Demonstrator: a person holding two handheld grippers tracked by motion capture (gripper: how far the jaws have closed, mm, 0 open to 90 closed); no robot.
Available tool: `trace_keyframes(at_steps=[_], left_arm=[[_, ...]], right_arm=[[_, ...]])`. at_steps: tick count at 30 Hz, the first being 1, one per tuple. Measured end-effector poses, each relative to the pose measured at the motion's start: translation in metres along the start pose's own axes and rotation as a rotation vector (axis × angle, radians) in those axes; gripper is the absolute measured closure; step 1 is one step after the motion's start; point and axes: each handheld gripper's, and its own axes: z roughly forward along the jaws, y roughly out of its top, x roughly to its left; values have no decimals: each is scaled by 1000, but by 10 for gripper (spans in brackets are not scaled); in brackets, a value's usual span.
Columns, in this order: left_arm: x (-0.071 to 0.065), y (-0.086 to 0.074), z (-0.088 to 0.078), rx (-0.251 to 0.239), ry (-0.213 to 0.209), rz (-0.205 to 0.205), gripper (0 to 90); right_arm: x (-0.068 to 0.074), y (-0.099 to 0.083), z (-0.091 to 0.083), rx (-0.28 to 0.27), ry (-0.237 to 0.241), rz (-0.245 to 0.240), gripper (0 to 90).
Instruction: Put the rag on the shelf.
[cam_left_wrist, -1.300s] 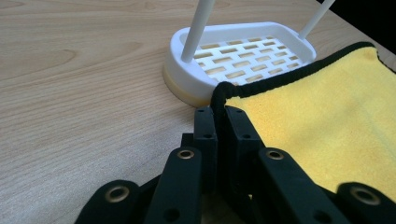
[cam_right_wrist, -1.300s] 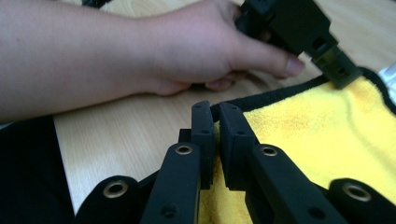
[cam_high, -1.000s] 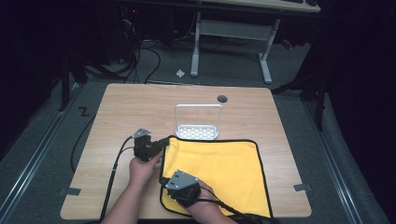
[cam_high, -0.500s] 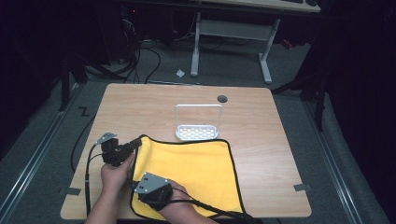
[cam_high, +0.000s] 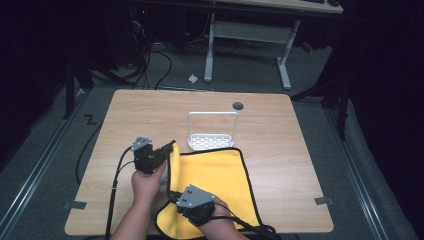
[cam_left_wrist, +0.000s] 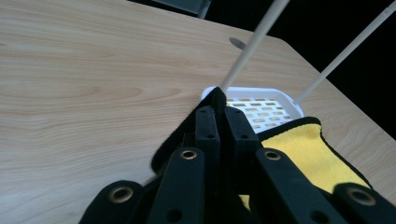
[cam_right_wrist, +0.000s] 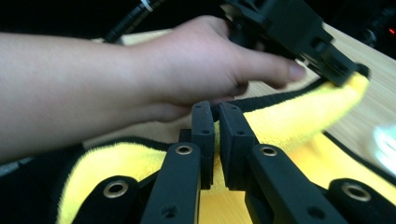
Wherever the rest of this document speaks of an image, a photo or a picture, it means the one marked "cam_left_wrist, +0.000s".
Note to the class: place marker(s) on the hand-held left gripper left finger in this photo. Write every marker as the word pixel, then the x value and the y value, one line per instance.
pixel 207 130

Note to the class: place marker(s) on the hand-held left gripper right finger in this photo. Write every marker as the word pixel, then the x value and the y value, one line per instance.
pixel 241 129

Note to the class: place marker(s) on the grey and yellow cloth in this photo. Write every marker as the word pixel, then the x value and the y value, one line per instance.
pixel 305 149

